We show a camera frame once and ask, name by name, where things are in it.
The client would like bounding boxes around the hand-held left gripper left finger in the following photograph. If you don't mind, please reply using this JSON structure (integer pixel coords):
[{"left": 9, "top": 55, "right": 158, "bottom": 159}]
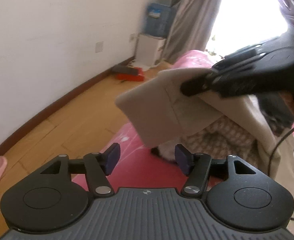
[{"left": 39, "top": 142, "right": 121, "bottom": 197}]

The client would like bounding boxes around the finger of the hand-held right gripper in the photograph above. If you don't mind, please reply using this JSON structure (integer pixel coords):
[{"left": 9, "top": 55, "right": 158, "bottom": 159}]
[
  {"left": 181, "top": 75, "right": 223, "bottom": 97},
  {"left": 212, "top": 44, "right": 269, "bottom": 75}
]

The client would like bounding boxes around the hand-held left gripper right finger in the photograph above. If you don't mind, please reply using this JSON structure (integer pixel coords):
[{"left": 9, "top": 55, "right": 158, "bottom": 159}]
[{"left": 174, "top": 144, "right": 259, "bottom": 197}]

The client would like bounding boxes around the beige zip hoodie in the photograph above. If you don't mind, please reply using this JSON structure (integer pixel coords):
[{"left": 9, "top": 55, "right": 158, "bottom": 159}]
[{"left": 115, "top": 68, "right": 294, "bottom": 205}]

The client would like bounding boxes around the pink floral blanket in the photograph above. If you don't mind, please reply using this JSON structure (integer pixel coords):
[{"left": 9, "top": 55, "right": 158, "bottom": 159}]
[{"left": 71, "top": 49, "right": 294, "bottom": 189}]

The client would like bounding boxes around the beige knitted cloth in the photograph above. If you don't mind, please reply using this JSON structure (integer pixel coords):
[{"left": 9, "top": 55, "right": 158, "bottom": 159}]
[{"left": 184, "top": 117, "right": 260, "bottom": 170}]

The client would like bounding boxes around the beige curtain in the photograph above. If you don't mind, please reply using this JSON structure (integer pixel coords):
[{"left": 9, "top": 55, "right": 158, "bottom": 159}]
[{"left": 166, "top": 0, "right": 229, "bottom": 64}]

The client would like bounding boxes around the red and black dustpan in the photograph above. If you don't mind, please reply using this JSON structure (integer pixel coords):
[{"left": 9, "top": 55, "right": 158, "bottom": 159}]
[{"left": 112, "top": 64, "right": 145, "bottom": 82}]

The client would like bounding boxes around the blue water bottle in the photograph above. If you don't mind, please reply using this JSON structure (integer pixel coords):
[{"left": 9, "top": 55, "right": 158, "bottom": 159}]
[{"left": 145, "top": 3, "right": 176, "bottom": 38}]

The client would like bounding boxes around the black cable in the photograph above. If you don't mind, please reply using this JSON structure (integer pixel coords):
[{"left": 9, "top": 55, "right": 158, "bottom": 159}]
[{"left": 267, "top": 121, "right": 294, "bottom": 238}]

